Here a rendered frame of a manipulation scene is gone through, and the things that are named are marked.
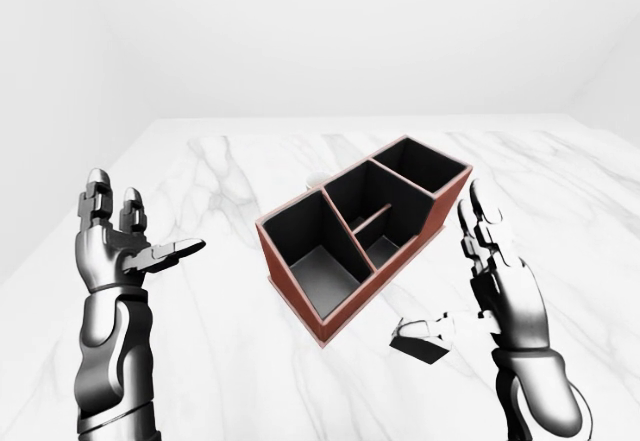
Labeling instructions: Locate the white round object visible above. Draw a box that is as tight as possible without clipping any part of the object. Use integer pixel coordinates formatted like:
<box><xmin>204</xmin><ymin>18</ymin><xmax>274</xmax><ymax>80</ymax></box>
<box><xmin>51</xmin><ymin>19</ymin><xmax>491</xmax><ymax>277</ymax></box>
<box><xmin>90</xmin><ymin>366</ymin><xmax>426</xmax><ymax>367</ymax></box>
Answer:
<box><xmin>304</xmin><ymin>171</ymin><xmax>332</xmax><ymax>192</ymax></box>

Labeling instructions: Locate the red-brown desk caddy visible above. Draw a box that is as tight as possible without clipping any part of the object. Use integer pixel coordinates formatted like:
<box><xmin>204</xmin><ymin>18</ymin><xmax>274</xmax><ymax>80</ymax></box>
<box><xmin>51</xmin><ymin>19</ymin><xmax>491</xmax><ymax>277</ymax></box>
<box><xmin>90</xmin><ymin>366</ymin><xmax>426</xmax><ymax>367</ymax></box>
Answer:
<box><xmin>254</xmin><ymin>134</ymin><xmax>474</xmax><ymax>349</ymax></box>

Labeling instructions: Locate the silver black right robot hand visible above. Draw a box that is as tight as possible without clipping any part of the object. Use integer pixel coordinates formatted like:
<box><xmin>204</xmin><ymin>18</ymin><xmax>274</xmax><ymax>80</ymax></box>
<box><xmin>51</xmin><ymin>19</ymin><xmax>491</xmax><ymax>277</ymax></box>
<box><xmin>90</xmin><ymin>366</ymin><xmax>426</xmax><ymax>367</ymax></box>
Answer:
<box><xmin>391</xmin><ymin>178</ymin><xmax>552</xmax><ymax>357</ymax></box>

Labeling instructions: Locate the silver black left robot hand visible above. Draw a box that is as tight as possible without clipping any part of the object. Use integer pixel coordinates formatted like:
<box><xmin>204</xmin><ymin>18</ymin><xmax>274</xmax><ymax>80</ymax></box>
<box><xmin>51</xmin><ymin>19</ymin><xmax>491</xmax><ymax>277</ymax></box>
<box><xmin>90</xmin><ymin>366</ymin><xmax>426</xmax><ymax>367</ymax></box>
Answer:
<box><xmin>74</xmin><ymin>167</ymin><xmax>207</xmax><ymax>293</ymax></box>

